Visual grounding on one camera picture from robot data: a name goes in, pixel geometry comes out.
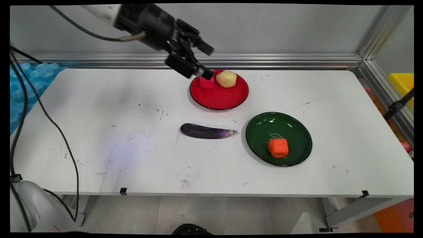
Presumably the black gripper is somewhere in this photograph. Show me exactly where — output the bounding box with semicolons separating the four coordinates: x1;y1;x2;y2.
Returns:
114;4;215;80

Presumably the pink sponge cube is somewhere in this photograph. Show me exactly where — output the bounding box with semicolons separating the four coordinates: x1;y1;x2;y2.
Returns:
199;76;215;89

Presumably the yellow potato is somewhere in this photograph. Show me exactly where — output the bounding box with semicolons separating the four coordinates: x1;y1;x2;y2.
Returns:
216;70;238;88

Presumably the red round plate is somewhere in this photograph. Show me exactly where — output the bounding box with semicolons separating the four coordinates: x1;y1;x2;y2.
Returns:
189;69;249;110

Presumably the purple eggplant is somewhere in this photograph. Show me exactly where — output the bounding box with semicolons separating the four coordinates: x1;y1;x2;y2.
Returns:
180;123;238;139

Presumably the green round plate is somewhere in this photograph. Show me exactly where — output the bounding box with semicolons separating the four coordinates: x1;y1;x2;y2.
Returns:
245;112;313;167

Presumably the black round floor object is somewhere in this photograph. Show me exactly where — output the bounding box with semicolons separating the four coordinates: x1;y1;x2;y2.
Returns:
171;224;214;235

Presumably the blue bubble wrap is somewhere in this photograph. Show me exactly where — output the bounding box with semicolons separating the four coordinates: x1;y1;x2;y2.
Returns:
10;62;68;134

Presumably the white table leg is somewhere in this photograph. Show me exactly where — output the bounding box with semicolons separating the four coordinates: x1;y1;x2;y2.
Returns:
63;195;90;227

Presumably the black stand clamp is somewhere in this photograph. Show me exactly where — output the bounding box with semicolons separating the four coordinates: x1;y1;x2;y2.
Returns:
383;88;414;121

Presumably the yellow plastic bin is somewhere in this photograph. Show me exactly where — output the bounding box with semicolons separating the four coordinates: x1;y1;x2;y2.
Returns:
388;73;414;110

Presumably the grey table leg brace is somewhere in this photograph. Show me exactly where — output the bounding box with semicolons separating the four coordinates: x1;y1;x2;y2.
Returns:
319;197;399;232

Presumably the small red object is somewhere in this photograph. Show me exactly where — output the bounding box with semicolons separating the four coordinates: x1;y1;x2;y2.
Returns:
398;138;412;153

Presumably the orange box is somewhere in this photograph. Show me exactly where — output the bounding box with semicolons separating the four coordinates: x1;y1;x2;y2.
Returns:
373;198;414;233

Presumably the horizontal aluminium frame rail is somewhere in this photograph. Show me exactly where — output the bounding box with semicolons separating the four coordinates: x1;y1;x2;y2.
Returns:
10;54;364;70

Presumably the thick black cable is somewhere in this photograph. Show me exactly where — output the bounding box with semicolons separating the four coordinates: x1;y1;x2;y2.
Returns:
49;5;146;42

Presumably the thin black cable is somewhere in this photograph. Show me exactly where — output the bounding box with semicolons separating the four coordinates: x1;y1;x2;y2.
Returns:
10;46;80;222

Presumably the aluminium corner frame post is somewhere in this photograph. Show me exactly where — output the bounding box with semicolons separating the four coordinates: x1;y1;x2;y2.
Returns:
359;5;413;60

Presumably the aluminium side frame rail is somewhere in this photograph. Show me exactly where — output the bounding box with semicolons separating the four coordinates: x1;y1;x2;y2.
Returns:
354;59;414;147

